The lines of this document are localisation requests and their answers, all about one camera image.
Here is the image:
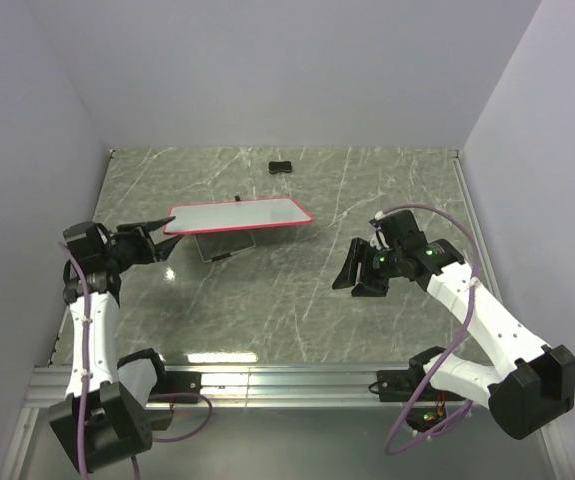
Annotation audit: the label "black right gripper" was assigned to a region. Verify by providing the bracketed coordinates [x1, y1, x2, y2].
[331, 237, 403, 298]

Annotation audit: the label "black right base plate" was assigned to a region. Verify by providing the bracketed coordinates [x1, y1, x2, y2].
[367, 369, 459, 402]

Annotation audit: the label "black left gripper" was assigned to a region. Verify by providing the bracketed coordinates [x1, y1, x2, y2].
[101, 217, 182, 274]

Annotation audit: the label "yellow whiteboard eraser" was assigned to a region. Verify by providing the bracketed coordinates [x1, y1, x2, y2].
[268, 161, 293, 175]

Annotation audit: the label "pink framed whiteboard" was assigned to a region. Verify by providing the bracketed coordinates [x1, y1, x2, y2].
[163, 197, 313, 235]

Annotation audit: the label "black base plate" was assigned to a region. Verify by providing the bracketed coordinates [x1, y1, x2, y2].
[367, 369, 459, 402]
[161, 371, 202, 404]

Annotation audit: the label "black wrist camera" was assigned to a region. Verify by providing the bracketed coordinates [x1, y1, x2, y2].
[369, 210, 428, 255]
[63, 221, 111, 275]

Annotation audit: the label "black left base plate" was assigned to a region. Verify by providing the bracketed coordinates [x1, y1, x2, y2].
[161, 371, 202, 404]

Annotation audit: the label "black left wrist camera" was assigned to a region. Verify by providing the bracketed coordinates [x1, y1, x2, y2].
[63, 221, 111, 275]

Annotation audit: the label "aluminium mounting rail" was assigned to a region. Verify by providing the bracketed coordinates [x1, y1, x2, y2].
[22, 363, 518, 411]

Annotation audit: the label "wire whiteboard easel stand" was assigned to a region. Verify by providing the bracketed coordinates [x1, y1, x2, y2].
[193, 194, 256, 263]

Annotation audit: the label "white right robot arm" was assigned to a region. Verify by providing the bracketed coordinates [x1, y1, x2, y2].
[332, 234, 575, 440]

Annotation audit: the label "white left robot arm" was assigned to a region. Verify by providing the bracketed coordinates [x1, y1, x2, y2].
[49, 218, 180, 478]

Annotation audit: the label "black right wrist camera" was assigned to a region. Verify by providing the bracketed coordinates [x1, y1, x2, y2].
[369, 210, 428, 255]

